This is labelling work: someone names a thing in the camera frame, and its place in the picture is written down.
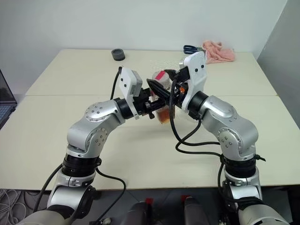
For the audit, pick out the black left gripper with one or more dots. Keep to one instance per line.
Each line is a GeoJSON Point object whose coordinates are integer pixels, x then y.
{"type": "Point", "coordinates": [143, 100]}

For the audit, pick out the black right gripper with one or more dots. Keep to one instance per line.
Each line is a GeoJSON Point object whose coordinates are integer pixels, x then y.
{"type": "Point", "coordinates": [182, 84]}

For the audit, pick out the clear plastic drink bottle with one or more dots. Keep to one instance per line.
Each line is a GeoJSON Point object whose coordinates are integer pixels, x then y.
{"type": "Point", "coordinates": [161, 78]}

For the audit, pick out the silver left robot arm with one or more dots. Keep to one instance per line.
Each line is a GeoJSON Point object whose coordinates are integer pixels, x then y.
{"type": "Point", "coordinates": [100, 112]}

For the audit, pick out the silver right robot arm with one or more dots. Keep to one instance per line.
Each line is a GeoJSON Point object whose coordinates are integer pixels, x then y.
{"type": "Point", "coordinates": [222, 112]}

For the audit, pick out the pink crumpled cloth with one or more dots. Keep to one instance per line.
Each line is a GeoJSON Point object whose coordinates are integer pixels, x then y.
{"type": "Point", "coordinates": [218, 52]}

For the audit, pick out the red tab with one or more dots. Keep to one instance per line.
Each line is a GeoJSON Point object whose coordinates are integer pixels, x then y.
{"type": "Point", "coordinates": [149, 200]}
{"type": "Point", "coordinates": [185, 197]}

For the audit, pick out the dark rounded shape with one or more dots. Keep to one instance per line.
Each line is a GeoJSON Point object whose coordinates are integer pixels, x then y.
{"type": "Point", "coordinates": [138, 213]}
{"type": "Point", "coordinates": [193, 211]}

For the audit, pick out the grey laptop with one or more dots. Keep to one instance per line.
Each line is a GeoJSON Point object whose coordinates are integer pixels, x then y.
{"type": "Point", "coordinates": [5, 98]}

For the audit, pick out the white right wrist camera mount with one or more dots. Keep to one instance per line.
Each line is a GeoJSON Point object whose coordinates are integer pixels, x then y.
{"type": "Point", "coordinates": [197, 70]}

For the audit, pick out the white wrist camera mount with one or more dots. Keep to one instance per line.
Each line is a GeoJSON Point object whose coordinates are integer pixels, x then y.
{"type": "Point", "coordinates": [197, 70]}
{"type": "Point", "coordinates": [126, 82]}

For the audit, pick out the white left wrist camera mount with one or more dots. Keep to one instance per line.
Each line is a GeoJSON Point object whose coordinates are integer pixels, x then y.
{"type": "Point", "coordinates": [126, 82]}

